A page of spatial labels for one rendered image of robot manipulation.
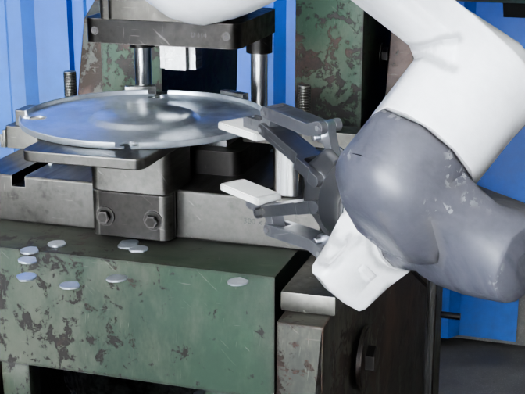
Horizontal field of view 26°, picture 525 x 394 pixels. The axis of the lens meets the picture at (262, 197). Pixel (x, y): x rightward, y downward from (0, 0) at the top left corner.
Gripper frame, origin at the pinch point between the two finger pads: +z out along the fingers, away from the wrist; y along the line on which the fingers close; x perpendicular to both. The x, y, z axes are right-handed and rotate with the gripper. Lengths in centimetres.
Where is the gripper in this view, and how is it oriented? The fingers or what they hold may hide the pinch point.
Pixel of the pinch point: (247, 159)
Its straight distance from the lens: 117.0
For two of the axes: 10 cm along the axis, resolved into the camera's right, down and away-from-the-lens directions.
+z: -5.7, -2.3, 7.9
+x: -8.2, 1.9, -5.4
